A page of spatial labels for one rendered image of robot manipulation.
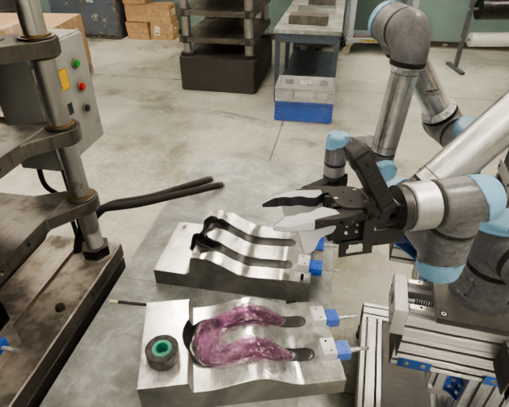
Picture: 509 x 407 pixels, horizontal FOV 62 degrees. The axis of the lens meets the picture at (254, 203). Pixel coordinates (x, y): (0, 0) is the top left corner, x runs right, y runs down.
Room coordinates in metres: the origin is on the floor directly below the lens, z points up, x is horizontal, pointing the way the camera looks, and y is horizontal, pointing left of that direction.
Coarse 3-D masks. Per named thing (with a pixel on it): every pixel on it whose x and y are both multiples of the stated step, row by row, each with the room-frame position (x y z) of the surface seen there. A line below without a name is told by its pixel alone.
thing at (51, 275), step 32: (32, 256) 1.14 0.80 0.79; (64, 256) 1.14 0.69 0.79; (0, 288) 1.00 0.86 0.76; (32, 288) 0.98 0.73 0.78; (64, 288) 0.98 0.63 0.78; (96, 288) 1.01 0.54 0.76; (32, 320) 0.85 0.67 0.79; (64, 320) 0.85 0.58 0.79; (32, 352) 0.73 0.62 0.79; (0, 384) 0.64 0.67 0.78; (32, 384) 0.66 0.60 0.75
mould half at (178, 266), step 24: (216, 240) 1.05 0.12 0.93; (240, 240) 1.09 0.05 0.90; (168, 264) 1.01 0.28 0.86; (192, 264) 0.97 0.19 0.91; (216, 264) 0.95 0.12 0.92; (240, 264) 0.98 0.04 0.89; (216, 288) 0.95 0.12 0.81; (240, 288) 0.94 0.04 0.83; (264, 288) 0.93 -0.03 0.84; (288, 288) 0.91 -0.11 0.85
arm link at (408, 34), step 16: (400, 16) 1.19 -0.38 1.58; (416, 16) 1.17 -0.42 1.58; (400, 32) 1.16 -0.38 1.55; (416, 32) 1.14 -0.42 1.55; (400, 48) 1.14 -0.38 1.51; (416, 48) 1.13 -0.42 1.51; (400, 64) 1.13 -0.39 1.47; (416, 64) 1.12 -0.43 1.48; (400, 80) 1.13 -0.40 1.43; (416, 80) 1.14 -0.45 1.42; (400, 96) 1.13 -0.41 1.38; (384, 112) 1.15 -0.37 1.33; (400, 112) 1.13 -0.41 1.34; (384, 128) 1.14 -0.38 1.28; (400, 128) 1.13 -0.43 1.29; (384, 144) 1.13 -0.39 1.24; (384, 160) 1.13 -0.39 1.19; (384, 176) 1.11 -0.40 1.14
